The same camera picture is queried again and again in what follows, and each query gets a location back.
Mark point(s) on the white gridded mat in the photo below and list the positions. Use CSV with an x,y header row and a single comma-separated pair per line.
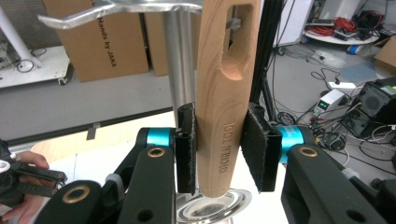
x,y
93,165

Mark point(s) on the small cardboard box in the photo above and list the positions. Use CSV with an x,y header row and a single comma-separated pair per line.
x,y
387,56

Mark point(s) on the plain brown cardboard box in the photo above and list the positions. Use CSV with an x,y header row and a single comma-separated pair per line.
x,y
155,46

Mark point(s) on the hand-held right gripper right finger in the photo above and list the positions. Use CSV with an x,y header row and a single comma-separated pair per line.
x,y
261,155

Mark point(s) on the round white table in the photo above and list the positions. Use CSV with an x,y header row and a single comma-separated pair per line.
x,y
330,40

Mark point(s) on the white panel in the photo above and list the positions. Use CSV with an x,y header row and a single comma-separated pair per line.
x,y
294,21

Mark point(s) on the white bench power supply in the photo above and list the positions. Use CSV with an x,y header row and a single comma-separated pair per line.
x,y
330,100

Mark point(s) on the black computer tower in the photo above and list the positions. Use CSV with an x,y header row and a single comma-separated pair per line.
x,y
370,102

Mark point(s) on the metal utensil stand with hooks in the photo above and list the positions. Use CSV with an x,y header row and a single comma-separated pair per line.
x,y
179,62

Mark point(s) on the grey tape piece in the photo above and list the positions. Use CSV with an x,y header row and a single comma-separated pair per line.
x,y
93,130

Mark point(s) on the brown cardboard box black lettering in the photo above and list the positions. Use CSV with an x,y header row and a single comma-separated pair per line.
x,y
93,53

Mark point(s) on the white power strip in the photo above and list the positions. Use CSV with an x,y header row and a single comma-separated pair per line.
x,y
342,86

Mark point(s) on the white wheeled stand base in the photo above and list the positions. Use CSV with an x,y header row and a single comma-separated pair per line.
x,y
40,69

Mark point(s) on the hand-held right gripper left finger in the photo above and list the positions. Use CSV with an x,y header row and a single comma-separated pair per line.
x,y
185,155

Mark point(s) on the black metal frame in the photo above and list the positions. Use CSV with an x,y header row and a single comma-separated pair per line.
x,y
267,46

